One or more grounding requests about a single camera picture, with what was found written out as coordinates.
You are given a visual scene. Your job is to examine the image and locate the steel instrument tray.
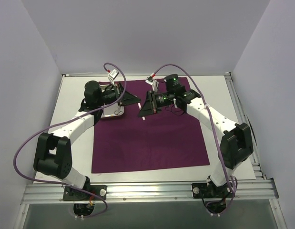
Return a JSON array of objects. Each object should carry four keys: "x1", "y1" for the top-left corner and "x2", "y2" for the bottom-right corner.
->
[{"x1": 99, "y1": 82, "x2": 124, "y2": 119}]

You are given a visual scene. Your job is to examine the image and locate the purple cloth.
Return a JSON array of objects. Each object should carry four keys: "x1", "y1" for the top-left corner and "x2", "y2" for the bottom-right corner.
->
[{"x1": 91, "y1": 76, "x2": 211, "y2": 175}]

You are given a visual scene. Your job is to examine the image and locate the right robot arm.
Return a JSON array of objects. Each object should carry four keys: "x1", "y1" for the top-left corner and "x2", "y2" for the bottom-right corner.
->
[{"x1": 138, "y1": 74, "x2": 254, "y2": 197}]

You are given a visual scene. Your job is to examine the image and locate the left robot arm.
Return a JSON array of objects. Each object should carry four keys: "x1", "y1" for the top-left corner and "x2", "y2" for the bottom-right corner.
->
[{"x1": 33, "y1": 81, "x2": 141, "y2": 200}]

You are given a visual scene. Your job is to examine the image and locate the steel scissors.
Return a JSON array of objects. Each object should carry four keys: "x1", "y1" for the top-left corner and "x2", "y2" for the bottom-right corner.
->
[{"x1": 114, "y1": 110, "x2": 123, "y2": 115}]

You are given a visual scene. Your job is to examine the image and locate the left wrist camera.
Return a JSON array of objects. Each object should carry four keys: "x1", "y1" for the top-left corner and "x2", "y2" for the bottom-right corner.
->
[{"x1": 107, "y1": 69, "x2": 119, "y2": 85}]

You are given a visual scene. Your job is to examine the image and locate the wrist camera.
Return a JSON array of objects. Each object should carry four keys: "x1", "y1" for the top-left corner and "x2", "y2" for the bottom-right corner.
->
[
  {"x1": 145, "y1": 76, "x2": 159, "y2": 92},
  {"x1": 107, "y1": 69, "x2": 119, "y2": 85}
]

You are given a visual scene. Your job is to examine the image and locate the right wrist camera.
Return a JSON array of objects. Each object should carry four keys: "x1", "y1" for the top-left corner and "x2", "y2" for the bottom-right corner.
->
[{"x1": 145, "y1": 76, "x2": 159, "y2": 92}]

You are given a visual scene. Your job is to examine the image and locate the aluminium right rail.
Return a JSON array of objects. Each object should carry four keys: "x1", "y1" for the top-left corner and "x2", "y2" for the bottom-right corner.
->
[{"x1": 224, "y1": 72, "x2": 267, "y2": 180}]

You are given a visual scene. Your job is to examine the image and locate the aluminium rail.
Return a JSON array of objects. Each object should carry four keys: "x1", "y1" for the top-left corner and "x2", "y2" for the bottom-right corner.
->
[
  {"x1": 224, "y1": 72, "x2": 267, "y2": 180},
  {"x1": 21, "y1": 179, "x2": 279, "y2": 204}
]

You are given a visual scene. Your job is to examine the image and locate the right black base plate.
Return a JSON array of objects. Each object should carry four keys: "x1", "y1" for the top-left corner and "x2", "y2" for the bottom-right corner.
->
[{"x1": 191, "y1": 182, "x2": 232, "y2": 199}]

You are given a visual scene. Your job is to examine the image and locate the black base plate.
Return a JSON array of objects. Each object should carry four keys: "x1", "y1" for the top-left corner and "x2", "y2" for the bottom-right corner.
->
[
  {"x1": 191, "y1": 182, "x2": 232, "y2": 199},
  {"x1": 62, "y1": 184, "x2": 108, "y2": 202}
]

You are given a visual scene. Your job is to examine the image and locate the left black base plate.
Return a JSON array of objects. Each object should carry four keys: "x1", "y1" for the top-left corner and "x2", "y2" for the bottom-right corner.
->
[{"x1": 62, "y1": 184, "x2": 108, "y2": 202}]

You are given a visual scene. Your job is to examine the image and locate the aluminium front rail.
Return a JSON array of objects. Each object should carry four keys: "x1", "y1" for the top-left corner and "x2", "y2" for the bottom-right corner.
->
[{"x1": 21, "y1": 179, "x2": 279, "y2": 204}]

